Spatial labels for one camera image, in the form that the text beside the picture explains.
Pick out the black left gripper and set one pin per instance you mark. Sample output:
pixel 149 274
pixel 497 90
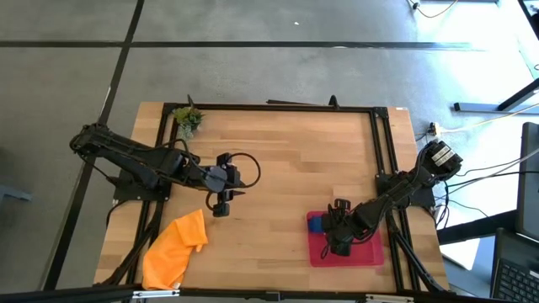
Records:
pixel 219 179

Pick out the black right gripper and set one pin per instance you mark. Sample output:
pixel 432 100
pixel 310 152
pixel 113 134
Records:
pixel 343 223

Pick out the blue microfiber towel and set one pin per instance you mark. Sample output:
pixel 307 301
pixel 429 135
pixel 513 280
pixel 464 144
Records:
pixel 313 224

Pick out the orange microfiber towel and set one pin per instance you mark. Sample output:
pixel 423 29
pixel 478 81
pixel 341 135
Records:
pixel 172 252

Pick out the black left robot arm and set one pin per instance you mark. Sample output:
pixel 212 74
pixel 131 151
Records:
pixel 126 153

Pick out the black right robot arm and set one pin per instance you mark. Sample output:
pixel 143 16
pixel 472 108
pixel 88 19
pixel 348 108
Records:
pixel 391 195

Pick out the pink plastic basket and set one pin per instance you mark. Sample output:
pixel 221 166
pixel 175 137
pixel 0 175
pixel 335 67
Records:
pixel 370 256

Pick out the green potted succulent plant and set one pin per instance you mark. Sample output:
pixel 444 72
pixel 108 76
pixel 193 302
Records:
pixel 188 119

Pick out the white paper sheet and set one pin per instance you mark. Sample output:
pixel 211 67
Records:
pixel 461 252

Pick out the yellow white power plug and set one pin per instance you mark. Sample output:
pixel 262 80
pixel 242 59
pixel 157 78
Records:
pixel 434 129

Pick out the grey desk foot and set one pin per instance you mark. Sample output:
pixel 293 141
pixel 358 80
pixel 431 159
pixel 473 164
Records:
pixel 476 107

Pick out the black laptop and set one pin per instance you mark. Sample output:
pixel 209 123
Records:
pixel 518 278

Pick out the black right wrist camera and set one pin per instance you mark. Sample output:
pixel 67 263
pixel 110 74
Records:
pixel 342 248

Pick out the black aluminium table frame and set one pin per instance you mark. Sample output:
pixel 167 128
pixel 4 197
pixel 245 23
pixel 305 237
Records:
pixel 269 107

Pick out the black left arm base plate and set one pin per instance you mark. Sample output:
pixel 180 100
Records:
pixel 139 194

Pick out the silver metal bracket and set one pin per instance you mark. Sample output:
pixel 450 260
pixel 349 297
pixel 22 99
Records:
pixel 389 299
pixel 156 293

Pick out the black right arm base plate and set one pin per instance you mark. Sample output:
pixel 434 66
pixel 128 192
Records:
pixel 424 201

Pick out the black rig frame beam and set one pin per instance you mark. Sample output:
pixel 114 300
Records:
pixel 63 294

